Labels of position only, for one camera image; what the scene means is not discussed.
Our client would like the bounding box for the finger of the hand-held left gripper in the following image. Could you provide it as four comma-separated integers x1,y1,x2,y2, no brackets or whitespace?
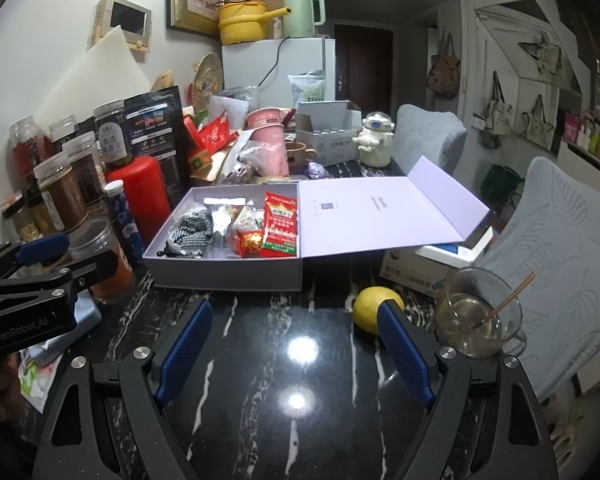
0,249,118,311
0,232,71,283

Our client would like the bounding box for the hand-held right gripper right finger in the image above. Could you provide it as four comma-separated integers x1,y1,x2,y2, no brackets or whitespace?
377,300,561,480

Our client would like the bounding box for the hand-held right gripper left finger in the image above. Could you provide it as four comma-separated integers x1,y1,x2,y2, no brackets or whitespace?
32,299,213,480

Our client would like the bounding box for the small red gold snack packet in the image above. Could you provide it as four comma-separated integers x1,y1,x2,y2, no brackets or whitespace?
236,230,264,258

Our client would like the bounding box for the silver clear snack packet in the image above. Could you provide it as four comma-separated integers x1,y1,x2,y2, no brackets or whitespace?
202,197,247,248

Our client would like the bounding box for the lavender gift box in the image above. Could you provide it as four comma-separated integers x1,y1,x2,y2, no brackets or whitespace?
142,156,492,292

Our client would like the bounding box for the clear bag of white pieces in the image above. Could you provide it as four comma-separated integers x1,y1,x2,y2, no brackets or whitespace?
232,207,266,233

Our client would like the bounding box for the long red snack packet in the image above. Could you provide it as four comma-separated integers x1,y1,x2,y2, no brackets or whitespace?
260,191,299,258

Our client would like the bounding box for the small jar of nuts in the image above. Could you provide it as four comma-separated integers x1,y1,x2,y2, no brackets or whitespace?
2,192,38,246

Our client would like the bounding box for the light blue box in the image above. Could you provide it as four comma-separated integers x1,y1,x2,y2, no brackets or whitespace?
35,292,103,366

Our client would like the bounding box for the jar of brown powder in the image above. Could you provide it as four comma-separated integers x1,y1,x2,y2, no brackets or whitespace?
34,159,88,233

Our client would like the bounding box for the yellow lemon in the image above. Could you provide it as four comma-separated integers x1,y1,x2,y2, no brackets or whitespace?
352,286,406,335

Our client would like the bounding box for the blue tablet tube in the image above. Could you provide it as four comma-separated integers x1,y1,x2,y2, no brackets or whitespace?
104,180,146,263

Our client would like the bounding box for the green white paper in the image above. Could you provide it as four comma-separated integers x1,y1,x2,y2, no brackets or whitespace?
19,345,61,413

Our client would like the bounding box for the glass mug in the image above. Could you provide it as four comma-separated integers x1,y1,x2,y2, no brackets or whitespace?
434,267,528,359

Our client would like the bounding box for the white medicine carton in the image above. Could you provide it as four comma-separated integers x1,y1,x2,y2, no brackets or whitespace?
381,247,461,301

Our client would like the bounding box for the red canister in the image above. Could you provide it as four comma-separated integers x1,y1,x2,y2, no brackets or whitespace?
106,156,172,241

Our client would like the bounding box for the jar of dark food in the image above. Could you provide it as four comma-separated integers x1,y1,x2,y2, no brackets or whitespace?
62,131,106,206

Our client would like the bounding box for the jar of red dried fruit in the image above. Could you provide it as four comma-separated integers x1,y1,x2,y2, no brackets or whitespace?
8,116,56,186

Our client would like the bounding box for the blue white flat box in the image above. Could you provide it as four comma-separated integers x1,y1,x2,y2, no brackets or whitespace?
417,227,493,268

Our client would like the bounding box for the clear jar with silver lid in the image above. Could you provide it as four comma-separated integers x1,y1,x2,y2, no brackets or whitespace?
49,115,78,153

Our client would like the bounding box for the thin stirring stick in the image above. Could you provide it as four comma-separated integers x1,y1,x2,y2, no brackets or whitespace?
472,272,537,331

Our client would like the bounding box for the black snack bag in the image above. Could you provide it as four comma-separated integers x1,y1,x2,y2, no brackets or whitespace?
125,86,191,191

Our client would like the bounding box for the green yellow packet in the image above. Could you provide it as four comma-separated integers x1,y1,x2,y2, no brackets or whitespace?
187,147,213,173

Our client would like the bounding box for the pink plush slipper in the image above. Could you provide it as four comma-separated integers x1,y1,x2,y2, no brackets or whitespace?
545,395,588,456

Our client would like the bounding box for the large light blue quilted chair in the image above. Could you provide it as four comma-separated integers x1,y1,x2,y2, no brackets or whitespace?
477,156,600,401

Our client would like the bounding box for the white foam board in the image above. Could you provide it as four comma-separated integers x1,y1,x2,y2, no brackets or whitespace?
45,27,153,131

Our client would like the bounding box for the crumpled clear plastic bag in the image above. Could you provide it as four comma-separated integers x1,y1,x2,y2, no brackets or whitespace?
227,140,271,183

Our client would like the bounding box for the green bag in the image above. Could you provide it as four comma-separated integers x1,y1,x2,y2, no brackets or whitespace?
481,164,525,206

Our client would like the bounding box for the white paper sheet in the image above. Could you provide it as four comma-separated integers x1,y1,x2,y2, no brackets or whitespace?
209,95,250,133

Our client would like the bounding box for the small light blue quilted chair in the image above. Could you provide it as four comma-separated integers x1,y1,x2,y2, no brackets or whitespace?
395,104,467,176

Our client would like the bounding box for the pink cup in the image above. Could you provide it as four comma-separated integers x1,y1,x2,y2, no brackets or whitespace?
245,107,291,178

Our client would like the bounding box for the woven round fan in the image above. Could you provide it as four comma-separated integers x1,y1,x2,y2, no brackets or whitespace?
191,52,224,111

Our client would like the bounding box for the brown mug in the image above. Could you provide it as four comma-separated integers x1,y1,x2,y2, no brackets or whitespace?
286,141,317,163

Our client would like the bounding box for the open white cardboard box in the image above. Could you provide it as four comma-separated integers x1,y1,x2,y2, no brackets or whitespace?
295,100,363,165

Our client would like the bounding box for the canvas tote bag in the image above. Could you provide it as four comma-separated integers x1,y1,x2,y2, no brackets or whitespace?
481,71,513,136
522,95,556,143

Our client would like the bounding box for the row of bottles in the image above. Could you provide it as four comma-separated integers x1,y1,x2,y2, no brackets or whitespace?
562,110,600,166

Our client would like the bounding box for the green white pouch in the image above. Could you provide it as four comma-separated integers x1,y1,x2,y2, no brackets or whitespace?
287,71,327,103

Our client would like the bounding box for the brown tote bag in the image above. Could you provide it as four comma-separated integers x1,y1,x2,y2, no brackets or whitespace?
426,32,462,99

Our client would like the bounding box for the yellow pot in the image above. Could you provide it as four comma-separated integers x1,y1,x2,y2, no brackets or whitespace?
217,1,291,46

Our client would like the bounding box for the dark wooden door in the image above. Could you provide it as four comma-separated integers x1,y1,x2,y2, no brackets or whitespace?
334,24,393,106

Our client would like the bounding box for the white refrigerator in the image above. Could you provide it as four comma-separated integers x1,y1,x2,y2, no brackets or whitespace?
221,37,337,111

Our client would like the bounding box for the pale green electric kettle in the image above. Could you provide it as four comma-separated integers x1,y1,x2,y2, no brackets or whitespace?
281,0,327,39

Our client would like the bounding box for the white house-shaped cabinet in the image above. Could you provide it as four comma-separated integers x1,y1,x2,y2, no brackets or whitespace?
472,2,586,161

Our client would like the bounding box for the wall intercom panel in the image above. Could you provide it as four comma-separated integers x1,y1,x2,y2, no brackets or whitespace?
91,0,153,63

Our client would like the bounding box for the black kettle cord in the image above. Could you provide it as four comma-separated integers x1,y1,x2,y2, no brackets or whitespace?
257,37,287,88

